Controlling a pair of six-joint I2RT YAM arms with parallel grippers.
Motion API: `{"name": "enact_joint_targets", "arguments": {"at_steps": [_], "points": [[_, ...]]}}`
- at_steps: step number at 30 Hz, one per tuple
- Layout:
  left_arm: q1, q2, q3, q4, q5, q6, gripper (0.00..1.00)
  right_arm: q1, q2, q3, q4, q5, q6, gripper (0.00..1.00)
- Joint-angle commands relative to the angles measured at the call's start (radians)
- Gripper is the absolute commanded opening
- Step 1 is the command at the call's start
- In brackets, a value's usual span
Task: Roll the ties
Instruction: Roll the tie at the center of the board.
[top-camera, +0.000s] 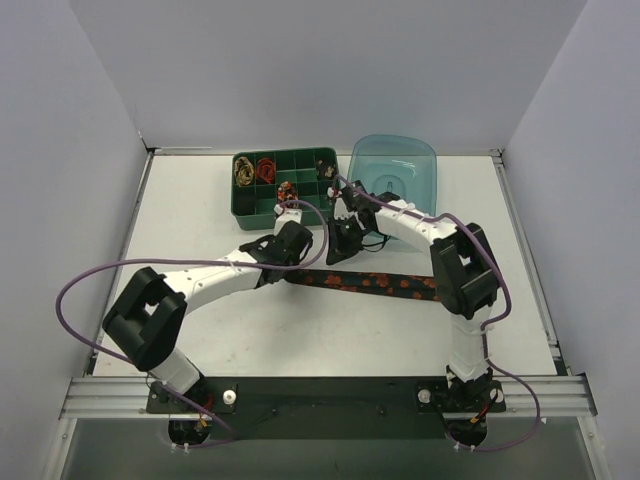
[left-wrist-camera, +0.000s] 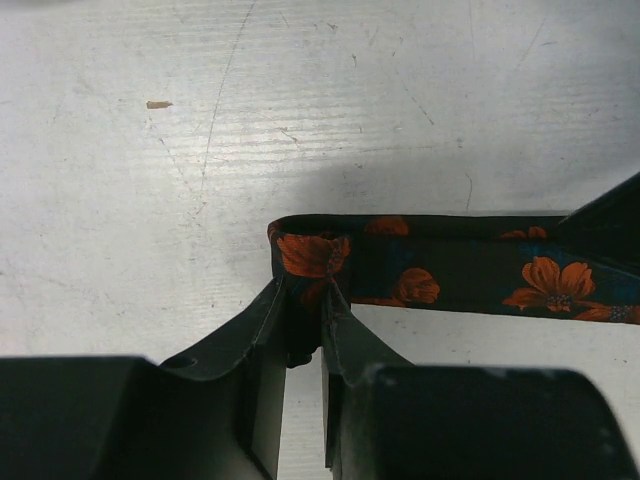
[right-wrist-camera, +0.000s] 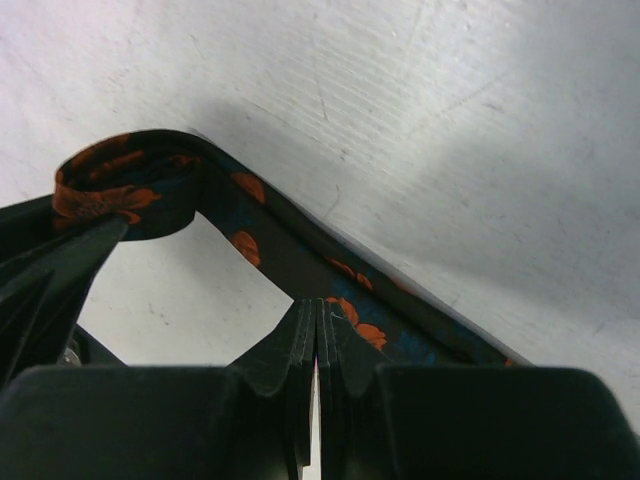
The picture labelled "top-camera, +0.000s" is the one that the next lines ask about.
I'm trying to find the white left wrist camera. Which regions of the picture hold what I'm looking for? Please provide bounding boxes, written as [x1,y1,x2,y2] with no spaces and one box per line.
[273,205,302,235]

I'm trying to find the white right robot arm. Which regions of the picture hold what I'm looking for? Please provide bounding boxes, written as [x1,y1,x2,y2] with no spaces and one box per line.
[326,186,500,392]

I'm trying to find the red white rolled tie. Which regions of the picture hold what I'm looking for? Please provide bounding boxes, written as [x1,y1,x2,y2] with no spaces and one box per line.
[277,181,298,205]

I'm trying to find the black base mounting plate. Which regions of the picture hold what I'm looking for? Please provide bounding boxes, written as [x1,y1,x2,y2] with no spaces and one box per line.
[145,376,506,445]

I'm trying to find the dark floral orange tie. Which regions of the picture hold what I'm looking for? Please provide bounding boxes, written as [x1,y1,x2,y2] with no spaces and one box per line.
[285,269,439,302]

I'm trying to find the teal transparent plastic tub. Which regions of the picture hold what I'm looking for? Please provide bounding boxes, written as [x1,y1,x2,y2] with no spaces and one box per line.
[347,134,438,216]

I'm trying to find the aluminium front rail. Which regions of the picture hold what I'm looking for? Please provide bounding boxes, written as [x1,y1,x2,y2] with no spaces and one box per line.
[61,375,598,419]

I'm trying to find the beige rolled tie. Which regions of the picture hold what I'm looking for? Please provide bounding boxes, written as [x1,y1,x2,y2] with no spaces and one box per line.
[234,156,255,187]

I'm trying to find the green compartment organizer box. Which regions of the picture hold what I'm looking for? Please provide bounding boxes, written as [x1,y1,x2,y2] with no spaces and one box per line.
[230,147,339,231]

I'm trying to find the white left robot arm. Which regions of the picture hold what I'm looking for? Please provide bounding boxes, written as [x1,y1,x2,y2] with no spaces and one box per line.
[103,221,313,394]

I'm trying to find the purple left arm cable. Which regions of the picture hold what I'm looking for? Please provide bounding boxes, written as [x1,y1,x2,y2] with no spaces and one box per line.
[54,199,331,449]

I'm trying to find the dark rolled tie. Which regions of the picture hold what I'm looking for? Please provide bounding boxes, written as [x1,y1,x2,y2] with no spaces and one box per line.
[315,158,336,180]

